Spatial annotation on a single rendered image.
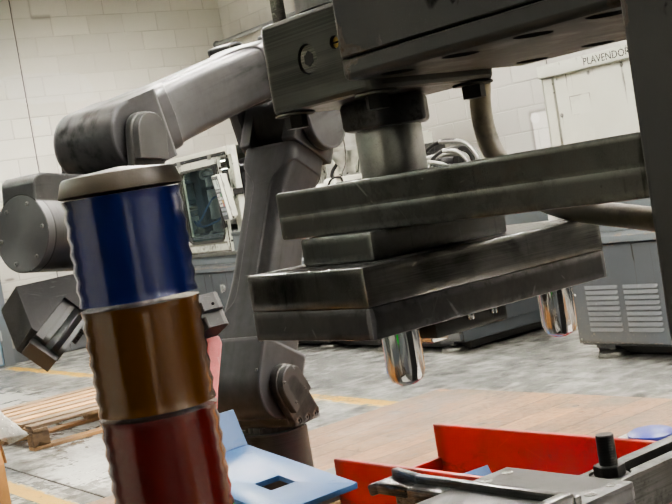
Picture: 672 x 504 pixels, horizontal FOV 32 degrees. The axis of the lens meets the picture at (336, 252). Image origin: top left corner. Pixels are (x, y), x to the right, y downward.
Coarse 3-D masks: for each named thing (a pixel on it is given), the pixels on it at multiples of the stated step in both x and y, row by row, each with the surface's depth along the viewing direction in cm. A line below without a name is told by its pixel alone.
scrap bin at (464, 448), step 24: (456, 432) 102; (480, 432) 99; (504, 432) 97; (528, 432) 95; (552, 432) 93; (456, 456) 102; (480, 456) 100; (504, 456) 97; (528, 456) 95; (552, 456) 93; (576, 456) 91; (360, 480) 94
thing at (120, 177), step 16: (80, 176) 35; (96, 176) 35; (112, 176) 35; (128, 176) 35; (144, 176) 35; (160, 176) 36; (176, 176) 36; (64, 192) 36; (80, 192) 35; (96, 192) 35; (112, 192) 36
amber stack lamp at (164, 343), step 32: (96, 320) 36; (128, 320) 35; (160, 320) 35; (192, 320) 36; (96, 352) 36; (128, 352) 35; (160, 352) 35; (192, 352) 36; (96, 384) 36; (128, 384) 35; (160, 384) 35; (192, 384) 36; (128, 416) 36
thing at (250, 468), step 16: (224, 416) 89; (224, 432) 89; (240, 432) 89; (240, 448) 89; (256, 448) 88; (240, 464) 85; (256, 464) 84; (272, 464) 84; (288, 464) 84; (304, 464) 83; (240, 480) 81; (256, 480) 81; (272, 480) 81; (288, 480) 81; (304, 480) 80; (320, 480) 80; (336, 480) 79; (240, 496) 78; (256, 496) 78; (272, 496) 78; (288, 496) 77; (304, 496) 77; (320, 496) 77
